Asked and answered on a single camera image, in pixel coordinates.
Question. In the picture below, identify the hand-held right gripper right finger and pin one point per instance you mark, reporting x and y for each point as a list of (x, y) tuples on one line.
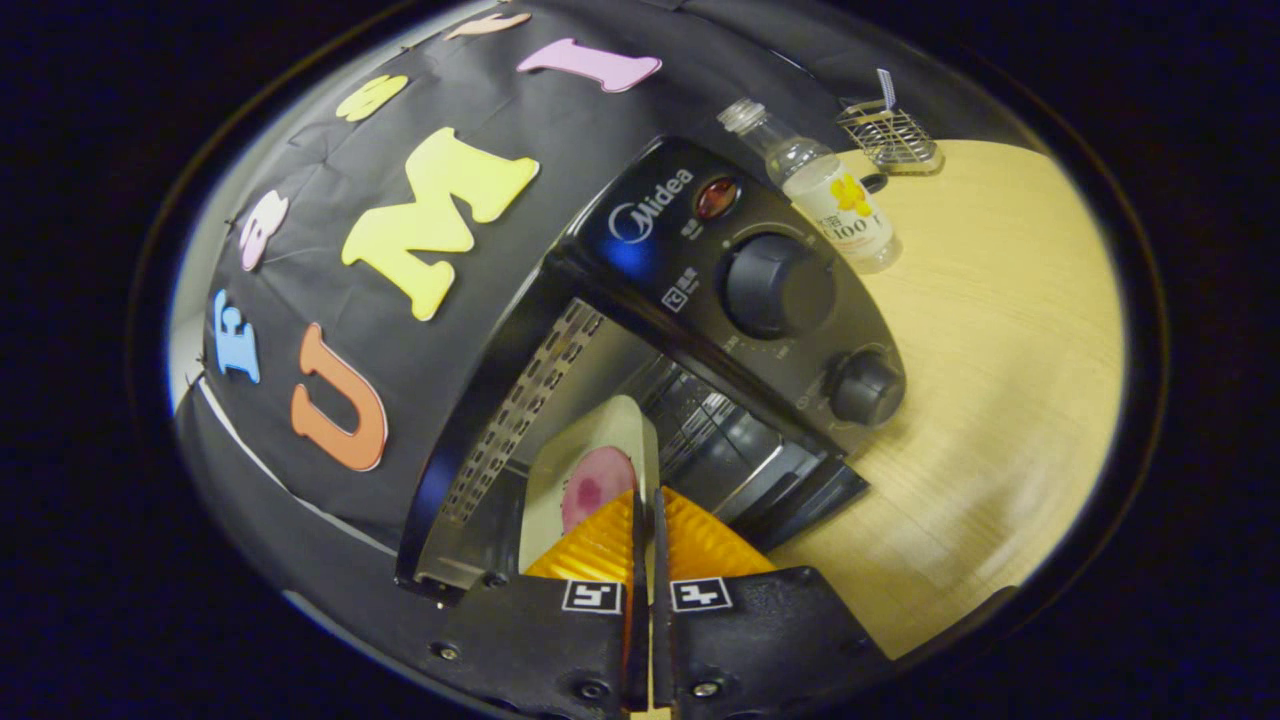
[(760, 640)]

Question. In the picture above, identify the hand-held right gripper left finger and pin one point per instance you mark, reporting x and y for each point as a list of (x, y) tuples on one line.
[(530, 640)]

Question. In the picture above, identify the pink round food slice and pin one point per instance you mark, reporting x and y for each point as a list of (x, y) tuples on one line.
[(598, 485)]

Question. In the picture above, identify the cream square plate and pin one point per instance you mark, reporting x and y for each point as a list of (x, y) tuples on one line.
[(600, 425)]

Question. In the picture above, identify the black electric oven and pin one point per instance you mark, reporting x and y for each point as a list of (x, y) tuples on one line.
[(680, 250)]

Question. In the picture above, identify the clear drink bottle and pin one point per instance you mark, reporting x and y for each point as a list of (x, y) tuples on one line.
[(830, 190)]

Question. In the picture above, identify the small black round lid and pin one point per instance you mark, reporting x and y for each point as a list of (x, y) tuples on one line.
[(874, 183)]

